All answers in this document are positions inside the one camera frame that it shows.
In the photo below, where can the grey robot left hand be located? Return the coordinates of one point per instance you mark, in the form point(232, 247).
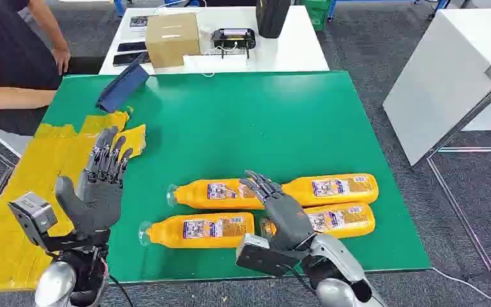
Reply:
point(97, 203)

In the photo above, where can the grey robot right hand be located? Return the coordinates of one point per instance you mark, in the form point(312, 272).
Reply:
point(285, 220)

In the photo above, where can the orange drink bottle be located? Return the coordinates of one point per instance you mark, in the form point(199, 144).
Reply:
point(216, 193)
point(343, 220)
point(203, 231)
point(334, 188)

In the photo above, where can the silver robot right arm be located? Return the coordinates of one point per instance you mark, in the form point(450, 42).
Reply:
point(338, 262)

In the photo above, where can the yellow plastic sheet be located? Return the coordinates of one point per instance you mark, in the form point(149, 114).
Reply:
point(25, 169)

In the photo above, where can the green table mat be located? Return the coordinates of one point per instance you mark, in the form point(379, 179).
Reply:
point(237, 123)

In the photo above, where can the blue tablet stand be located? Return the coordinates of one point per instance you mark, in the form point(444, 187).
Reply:
point(122, 87)

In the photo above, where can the black smartphone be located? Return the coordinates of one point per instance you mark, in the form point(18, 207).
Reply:
point(127, 58)
point(131, 46)

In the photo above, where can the person's hand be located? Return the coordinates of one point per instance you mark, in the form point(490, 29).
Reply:
point(62, 59)

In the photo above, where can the white table with box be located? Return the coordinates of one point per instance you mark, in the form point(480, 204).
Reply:
point(288, 51)

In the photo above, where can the person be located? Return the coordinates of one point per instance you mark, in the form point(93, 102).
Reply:
point(4, 51)

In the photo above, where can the brown cardboard box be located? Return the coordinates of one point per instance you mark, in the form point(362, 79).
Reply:
point(171, 40)

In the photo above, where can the black electronic device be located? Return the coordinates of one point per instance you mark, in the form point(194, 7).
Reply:
point(233, 39)

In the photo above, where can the black bag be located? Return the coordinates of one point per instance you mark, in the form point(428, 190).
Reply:
point(273, 17)

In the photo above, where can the green plastic crate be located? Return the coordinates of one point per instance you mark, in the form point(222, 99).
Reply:
point(316, 12)

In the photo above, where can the bare white table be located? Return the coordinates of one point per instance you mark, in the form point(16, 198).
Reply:
point(440, 76)

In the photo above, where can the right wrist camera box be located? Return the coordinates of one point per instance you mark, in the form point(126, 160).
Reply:
point(258, 256)

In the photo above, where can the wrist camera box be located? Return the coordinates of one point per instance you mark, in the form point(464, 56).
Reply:
point(258, 256)
point(31, 214)

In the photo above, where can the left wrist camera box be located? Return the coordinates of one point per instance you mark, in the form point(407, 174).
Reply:
point(31, 214)

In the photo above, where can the steel bench frame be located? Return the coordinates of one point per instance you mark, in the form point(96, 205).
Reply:
point(461, 125)

